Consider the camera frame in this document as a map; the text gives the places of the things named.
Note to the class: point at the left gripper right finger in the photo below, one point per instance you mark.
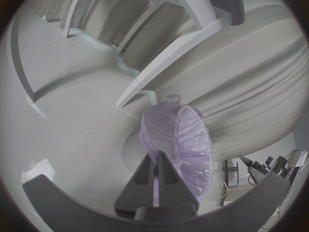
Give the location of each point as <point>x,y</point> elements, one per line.
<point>173,192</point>

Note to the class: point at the white trash bin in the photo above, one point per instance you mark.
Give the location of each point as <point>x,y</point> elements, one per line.
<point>188,111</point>

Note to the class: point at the purple plastic bag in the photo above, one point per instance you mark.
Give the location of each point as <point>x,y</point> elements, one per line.
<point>193,148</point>

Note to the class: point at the white curtain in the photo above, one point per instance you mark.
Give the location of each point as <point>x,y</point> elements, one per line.
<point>241,81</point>

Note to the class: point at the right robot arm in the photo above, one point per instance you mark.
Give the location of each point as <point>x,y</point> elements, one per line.
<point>294,157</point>

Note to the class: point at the grey padded white chair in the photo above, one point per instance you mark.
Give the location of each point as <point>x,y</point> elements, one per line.
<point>169,63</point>

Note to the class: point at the black metal stand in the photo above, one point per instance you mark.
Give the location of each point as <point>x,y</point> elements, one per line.
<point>231,169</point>

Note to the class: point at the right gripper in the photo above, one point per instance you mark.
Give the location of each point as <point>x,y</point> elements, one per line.
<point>257,174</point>

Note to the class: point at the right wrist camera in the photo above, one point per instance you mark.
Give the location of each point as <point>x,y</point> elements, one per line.
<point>269,161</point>

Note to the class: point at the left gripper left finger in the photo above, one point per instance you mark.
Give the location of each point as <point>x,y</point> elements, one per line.
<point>142,192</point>

